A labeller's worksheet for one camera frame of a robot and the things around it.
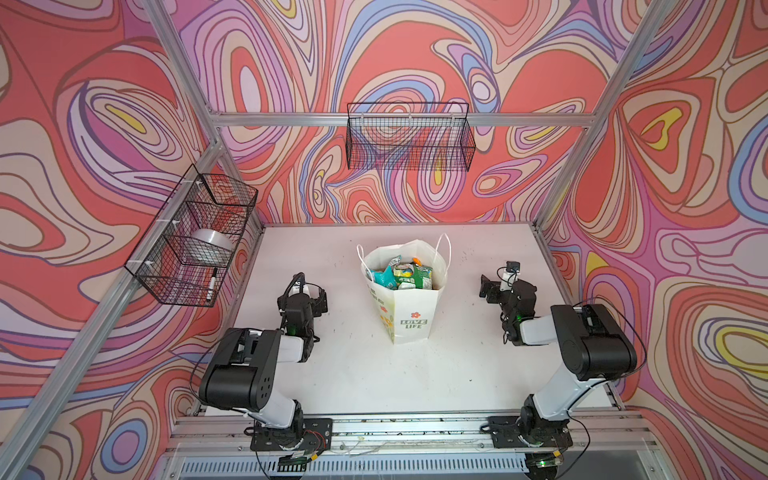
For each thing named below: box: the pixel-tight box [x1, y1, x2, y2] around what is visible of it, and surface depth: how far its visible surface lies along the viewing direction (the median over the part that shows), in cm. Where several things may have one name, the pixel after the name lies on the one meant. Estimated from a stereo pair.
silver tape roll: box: [188, 228, 235, 253], surface depth 72 cm
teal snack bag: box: [370, 265, 397, 290], surface depth 81 cm
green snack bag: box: [393, 264, 416, 290], surface depth 80 cm
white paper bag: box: [357, 233, 452, 345], surface depth 82 cm
